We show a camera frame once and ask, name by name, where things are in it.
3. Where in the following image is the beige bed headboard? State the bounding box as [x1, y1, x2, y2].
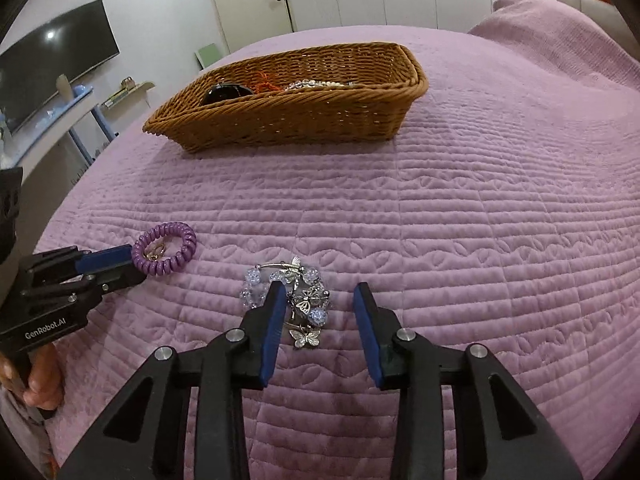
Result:
[555, 0, 627, 32]

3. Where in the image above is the person's left forearm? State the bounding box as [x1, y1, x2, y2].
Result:
[0, 387, 53, 478]

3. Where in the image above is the brown wicker basket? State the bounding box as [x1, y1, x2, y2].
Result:
[142, 42, 429, 154]

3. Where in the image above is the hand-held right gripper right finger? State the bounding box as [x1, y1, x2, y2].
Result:
[352, 282, 585, 480]

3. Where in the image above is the purple quilted bedspread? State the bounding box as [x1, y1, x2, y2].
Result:
[30, 0, 640, 480]

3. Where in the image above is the black wall television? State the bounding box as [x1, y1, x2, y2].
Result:
[0, 0, 121, 134]

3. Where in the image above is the green board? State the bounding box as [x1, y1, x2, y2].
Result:
[195, 42, 224, 71]

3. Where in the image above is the purple coil bracelet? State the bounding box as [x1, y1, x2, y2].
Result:
[131, 222, 197, 277]

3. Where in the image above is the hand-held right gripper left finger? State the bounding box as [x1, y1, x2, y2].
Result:
[60, 280, 288, 480]

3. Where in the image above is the black smartwatch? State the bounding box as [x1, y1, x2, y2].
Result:
[202, 84, 256, 107]

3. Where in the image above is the red string bracelet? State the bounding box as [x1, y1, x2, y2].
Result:
[252, 74, 282, 95]

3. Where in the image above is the blue and white desk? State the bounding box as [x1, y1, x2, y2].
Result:
[0, 85, 119, 181]

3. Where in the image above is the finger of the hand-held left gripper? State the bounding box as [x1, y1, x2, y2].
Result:
[22, 244, 136, 282]
[22, 260, 149, 308]

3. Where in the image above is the white room door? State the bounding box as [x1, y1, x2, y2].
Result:
[202, 0, 294, 54]

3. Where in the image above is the person's left hand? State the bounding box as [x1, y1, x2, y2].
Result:
[21, 344, 64, 411]

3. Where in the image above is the small wooden shelf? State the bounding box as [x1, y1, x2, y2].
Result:
[102, 80, 156, 109]

